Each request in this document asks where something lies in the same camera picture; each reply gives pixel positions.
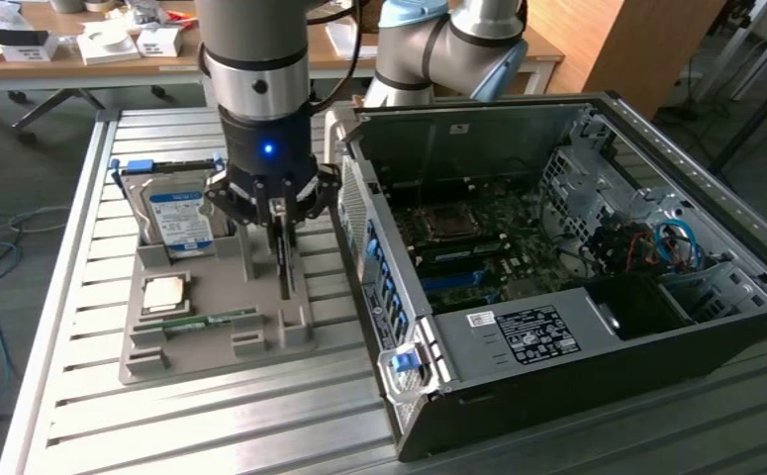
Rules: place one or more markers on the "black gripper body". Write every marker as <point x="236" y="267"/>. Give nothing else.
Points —
<point x="267" y="148"/>

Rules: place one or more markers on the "green GPU card black shroud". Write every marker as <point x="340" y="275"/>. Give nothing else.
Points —
<point x="284" y="257"/>

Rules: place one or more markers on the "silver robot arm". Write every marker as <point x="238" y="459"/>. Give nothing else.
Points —
<point x="254" y="49"/>

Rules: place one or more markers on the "hard disk blue carrier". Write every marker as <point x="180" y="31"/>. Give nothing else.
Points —
<point x="178" y="213"/>

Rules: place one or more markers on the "grey parts rack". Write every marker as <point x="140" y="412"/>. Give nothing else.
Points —
<point x="224" y="297"/>

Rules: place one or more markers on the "metal CPU socket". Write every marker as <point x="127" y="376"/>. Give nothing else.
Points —
<point x="448" y="222"/>

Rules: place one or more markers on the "silver CPU chip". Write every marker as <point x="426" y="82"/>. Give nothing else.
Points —
<point x="166" y="294"/>

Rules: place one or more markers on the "green RAM stick white label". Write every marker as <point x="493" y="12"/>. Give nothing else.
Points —
<point x="466" y="251"/>

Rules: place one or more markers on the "small white labelled box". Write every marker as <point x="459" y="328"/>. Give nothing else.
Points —
<point x="159" y="42"/>

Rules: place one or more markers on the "blue expansion slot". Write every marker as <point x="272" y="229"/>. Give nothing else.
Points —
<point x="455" y="283"/>

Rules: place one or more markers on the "white box with tape roll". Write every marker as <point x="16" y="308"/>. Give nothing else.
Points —
<point x="108" y="44"/>

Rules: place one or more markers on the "green motherboard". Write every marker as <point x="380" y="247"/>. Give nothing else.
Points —
<point x="522" y="247"/>

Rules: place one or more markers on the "wooden desk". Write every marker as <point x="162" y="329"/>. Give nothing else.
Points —
<point x="59" y="69"/>

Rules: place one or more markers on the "blue case latch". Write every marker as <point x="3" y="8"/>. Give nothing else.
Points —
<point x="404" y="360"/>

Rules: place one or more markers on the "metal drive cage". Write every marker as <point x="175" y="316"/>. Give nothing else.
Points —
<point x="587" y="193"/>

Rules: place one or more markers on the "white box black lid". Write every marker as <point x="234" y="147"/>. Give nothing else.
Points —
<point x="27" y="47"/>

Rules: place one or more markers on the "black plastic shroud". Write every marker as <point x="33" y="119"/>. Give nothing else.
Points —
<point x="634" y="307"/>

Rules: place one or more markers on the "wooden cabinet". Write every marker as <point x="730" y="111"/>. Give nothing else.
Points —
<point x="621" y="49"/>

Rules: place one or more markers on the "black open PC case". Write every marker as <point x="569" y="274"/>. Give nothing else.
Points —
<point x="621" y="396"/>

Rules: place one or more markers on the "grey disk bay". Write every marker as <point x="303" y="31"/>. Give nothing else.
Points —
<point x="719" y="297"/>

